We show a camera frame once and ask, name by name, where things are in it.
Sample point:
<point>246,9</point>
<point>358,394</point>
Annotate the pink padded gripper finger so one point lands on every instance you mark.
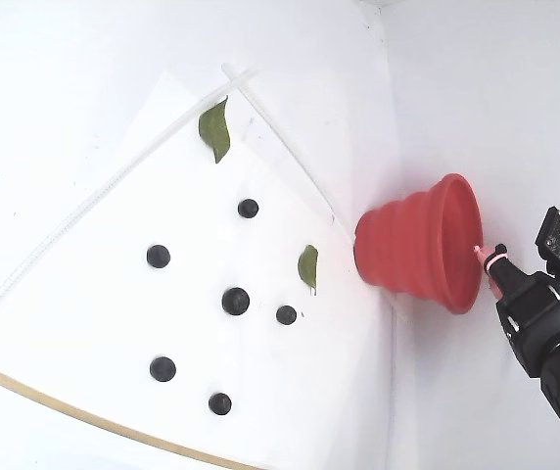
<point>510,274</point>
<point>495,290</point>

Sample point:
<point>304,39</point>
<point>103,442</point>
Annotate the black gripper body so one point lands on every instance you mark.
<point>526,300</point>

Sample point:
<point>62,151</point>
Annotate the red collapsible silicone cup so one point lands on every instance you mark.
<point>407,245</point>

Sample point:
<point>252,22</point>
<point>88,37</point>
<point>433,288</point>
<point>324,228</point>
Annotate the small green leaf with stem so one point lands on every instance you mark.
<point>308,267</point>

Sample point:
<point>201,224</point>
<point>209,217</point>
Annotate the dark blueberry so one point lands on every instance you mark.
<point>286,314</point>
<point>158,256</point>
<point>247,208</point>
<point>163,369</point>
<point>220,403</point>
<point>235,300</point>

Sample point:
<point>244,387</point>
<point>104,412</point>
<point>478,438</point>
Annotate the large green leaf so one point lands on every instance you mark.
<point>214,129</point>

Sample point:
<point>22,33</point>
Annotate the white paper sheet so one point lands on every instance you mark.
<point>113,318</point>

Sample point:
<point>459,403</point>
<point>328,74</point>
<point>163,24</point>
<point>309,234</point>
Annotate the thin wooden strip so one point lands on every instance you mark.
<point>89,420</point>

